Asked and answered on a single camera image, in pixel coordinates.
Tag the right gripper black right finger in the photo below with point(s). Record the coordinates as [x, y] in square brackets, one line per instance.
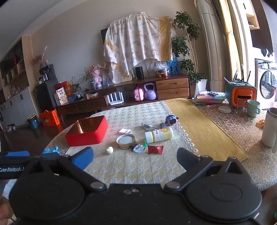
[193, 163]

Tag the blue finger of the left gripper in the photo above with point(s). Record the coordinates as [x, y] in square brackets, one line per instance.
[17, 154]

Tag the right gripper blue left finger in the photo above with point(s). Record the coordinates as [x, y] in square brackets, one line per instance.
[83, 158]

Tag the white garlic-shaped small object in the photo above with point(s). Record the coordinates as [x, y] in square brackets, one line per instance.
[110, 150]

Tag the white vitamin bottle yellow label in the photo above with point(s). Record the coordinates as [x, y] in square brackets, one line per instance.
[158, 135]

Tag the purple small block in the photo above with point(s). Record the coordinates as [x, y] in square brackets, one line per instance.
[164, 125]

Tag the round gold tin lid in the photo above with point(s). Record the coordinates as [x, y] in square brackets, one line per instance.
[125, 141]

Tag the purple sheep toy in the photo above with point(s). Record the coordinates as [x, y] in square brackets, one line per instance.
[171, 119]

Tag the pink ridged small box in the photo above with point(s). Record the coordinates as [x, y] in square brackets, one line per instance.
[125, 131]

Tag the white frame sunglasses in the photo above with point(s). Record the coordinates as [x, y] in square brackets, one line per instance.
[149, 127]

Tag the blue rubber gloves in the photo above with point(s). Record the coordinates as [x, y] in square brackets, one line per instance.
[53, 150]

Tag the red metal tin box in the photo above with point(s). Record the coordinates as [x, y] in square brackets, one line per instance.
[88, 131]

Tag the dark blue bucket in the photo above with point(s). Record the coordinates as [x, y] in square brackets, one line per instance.
[33, 122]

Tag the orange gift bag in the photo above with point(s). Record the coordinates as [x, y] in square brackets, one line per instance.
[49, 118]

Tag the white round coaster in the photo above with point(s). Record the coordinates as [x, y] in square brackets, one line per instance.
[224, 109]

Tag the cereal box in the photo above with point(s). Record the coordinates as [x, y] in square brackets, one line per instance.
[62, 97]

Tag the black mini fridge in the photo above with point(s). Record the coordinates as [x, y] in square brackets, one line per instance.
[45, 94]

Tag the stack of colourful folders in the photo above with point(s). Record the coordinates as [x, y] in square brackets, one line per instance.
[209, 98]

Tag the white wifi router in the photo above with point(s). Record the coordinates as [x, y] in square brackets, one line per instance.
[115, 98]

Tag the small potted green plant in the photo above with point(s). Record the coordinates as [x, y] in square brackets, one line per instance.
[89, 76]

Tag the glass cup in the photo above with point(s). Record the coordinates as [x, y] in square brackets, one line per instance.
[241, 109]

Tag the purple kettlebell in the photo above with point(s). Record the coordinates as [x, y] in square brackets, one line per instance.
[150, 93]

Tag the pink plush doll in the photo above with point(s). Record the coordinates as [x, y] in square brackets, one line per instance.
[95, 71]

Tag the green ceramic mug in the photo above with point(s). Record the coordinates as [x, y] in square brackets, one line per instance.
[253, 108]

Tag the coffee machine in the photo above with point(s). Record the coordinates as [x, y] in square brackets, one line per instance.
[47, 72]

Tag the pink small case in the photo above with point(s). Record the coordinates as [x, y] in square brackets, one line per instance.
[138, 94]

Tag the white thermos tumbler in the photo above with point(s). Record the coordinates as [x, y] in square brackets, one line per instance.
[270, 129]

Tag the blue gift bag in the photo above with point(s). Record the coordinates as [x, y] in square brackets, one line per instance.
[173, 67]

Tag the bag of fruit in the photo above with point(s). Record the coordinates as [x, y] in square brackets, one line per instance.
[161, 68]

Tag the black cylinder speaker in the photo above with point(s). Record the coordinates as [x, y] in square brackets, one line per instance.
[139, 73]

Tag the white fan-shaped decoration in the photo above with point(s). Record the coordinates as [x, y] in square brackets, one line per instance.
[147, 67]

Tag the washing machine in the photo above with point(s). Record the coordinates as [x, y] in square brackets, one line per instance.
[265, 83]

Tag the wall shelving cabinet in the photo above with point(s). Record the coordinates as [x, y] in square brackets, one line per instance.
[18, 80]

